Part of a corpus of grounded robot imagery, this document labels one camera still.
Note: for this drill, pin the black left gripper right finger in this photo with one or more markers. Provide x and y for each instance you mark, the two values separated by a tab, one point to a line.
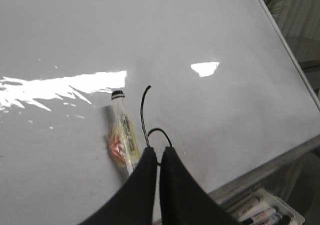
182	200

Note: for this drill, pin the white plastic marker tray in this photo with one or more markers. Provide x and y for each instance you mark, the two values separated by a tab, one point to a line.
267	200

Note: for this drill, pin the white whiteboard with aluminium frame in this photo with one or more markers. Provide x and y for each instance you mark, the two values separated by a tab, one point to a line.
224	86

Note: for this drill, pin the black capped marker in tray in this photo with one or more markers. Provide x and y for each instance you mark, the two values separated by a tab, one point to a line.
248	204

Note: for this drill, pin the white marker with black cap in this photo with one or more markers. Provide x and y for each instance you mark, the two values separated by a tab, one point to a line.
122	142

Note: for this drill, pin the green potted plant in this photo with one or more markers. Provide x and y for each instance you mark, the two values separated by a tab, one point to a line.
275	6

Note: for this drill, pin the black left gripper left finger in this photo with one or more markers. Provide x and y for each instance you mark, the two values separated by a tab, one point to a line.
133	203

